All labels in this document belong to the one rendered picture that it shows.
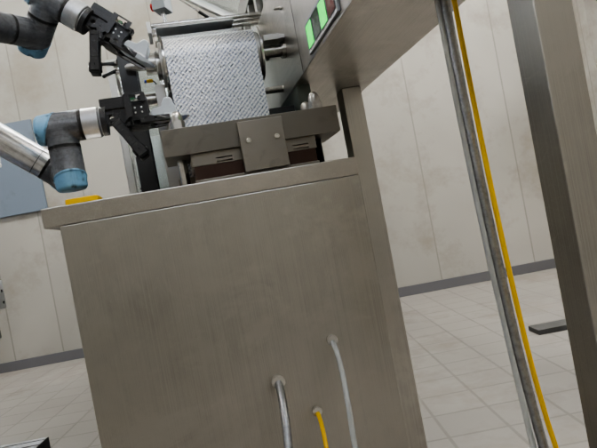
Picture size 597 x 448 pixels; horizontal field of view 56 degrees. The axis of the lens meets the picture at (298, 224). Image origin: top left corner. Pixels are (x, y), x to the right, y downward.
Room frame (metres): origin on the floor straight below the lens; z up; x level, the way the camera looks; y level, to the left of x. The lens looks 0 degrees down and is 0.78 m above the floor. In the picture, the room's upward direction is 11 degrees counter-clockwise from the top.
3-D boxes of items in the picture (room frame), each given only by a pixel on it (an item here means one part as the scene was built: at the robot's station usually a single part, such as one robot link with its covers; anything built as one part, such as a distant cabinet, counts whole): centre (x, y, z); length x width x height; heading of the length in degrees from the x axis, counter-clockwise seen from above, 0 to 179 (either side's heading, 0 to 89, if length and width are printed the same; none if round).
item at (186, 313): (2.42, 0.40, 0.43); 2.52 x 0.64 x 0.86; 11
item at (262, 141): (1.25, 0.04, 0.97); 0.10 x 0.03 x 0.11; 101
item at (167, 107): (1.41, 0.26, 1.12); 0.09 x 0.03 x 0.06; 100
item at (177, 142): (1.34, 0.08, 1.00); 0.40 x 0.16 x 0.06; 101
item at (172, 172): (1.51, 0.32, 1.05); 0.06 x 0.05 x 0.31; 101
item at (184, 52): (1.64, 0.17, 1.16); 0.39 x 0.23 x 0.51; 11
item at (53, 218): (2.41, 0.41, 0.88); 2.52 x 0.66 x 0.04; 11
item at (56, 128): (1.37, 0.53, 1.11); 0.11 x 0.08 x 0.09; 101
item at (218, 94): (1.45, 0.14, 1.12); 0.23 x 0.01 x 0.18; 101
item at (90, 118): (1.39, 0.45, 1.11); 0.08 x 0.05 x 0.08; 11
